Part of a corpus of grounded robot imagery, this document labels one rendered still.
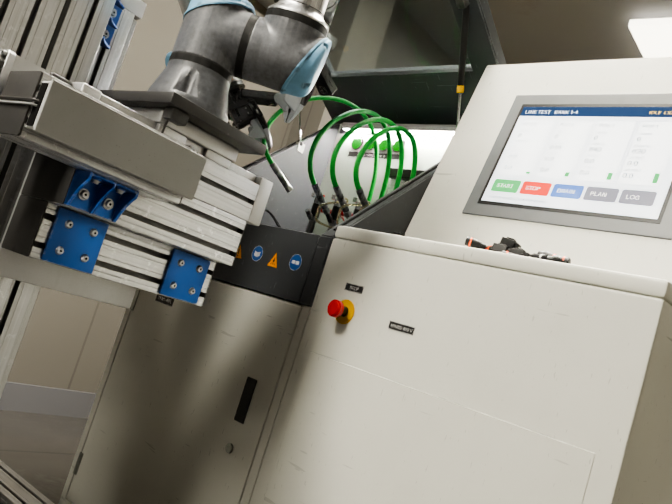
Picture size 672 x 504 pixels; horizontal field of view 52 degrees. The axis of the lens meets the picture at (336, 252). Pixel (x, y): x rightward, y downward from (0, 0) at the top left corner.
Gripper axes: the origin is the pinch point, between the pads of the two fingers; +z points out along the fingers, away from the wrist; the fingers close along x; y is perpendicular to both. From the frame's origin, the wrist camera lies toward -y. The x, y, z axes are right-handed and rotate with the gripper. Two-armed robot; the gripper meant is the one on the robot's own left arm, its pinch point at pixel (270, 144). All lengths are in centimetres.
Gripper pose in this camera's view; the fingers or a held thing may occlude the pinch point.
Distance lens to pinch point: 198.6
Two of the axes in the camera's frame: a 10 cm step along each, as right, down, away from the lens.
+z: 4.7, 8.8, -1.0
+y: -8.4, 4.0, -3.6
